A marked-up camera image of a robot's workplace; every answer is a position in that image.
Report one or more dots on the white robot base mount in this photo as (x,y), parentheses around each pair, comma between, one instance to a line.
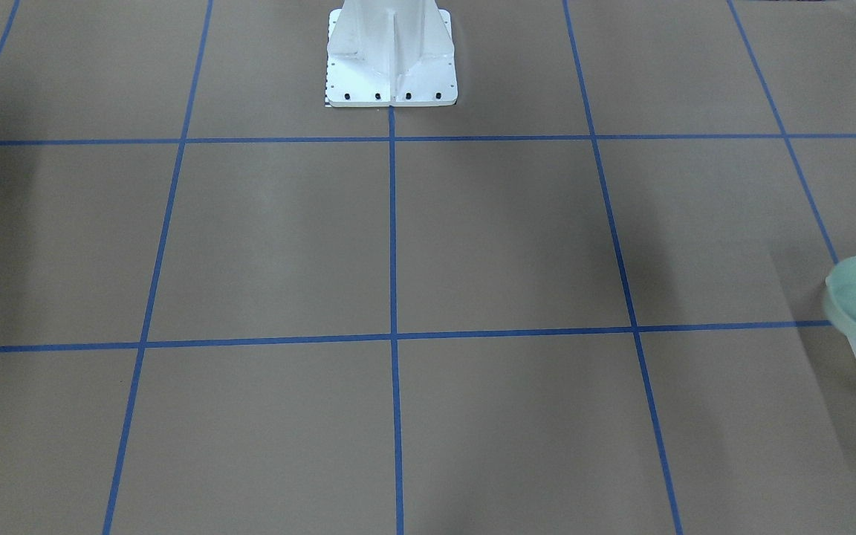
(390,53)

